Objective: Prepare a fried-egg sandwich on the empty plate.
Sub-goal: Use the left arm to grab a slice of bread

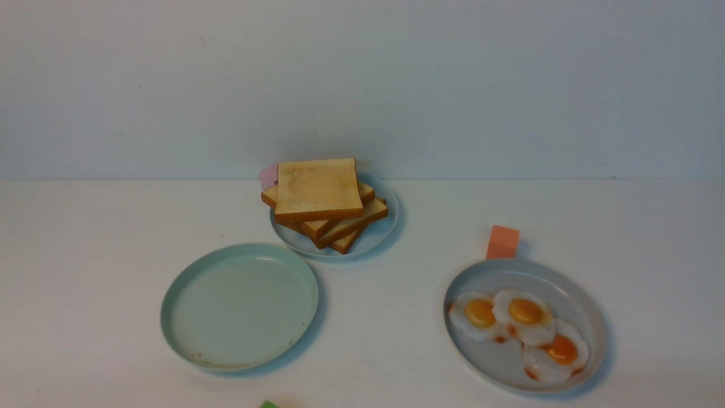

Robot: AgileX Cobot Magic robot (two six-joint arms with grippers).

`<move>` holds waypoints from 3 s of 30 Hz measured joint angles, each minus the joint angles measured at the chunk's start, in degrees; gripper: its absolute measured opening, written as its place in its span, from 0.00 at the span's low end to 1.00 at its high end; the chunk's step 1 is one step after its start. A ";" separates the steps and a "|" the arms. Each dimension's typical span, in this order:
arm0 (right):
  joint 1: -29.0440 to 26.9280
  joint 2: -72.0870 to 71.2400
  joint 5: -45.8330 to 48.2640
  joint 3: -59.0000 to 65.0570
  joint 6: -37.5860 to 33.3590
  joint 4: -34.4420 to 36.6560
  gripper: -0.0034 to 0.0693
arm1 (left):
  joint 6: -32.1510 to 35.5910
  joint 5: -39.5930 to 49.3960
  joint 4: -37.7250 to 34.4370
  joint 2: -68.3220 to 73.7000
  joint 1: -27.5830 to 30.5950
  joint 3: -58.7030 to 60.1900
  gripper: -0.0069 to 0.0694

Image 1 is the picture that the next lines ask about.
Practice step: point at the toast slice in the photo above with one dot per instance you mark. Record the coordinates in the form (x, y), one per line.
(324, 232)
(344, 244)
(269, 196)
(317, 190)

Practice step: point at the fried egg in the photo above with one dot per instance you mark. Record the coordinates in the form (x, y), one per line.
(527, 317)
(471, 314)
(555, 363)

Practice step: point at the grey bread plate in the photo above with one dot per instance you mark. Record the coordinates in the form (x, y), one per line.
(374, 237)

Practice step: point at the pink cube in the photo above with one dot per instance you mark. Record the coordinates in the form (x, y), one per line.
(269, 177)

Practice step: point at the orange cube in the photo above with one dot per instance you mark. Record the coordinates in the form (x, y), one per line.
(503, 243)

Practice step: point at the green empty plate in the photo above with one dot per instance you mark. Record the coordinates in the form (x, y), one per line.
(240, 307)

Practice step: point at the grey egg plate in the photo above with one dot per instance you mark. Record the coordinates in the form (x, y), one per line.
(501, 363)

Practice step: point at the green cube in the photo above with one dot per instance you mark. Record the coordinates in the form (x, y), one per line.
(268, 404)

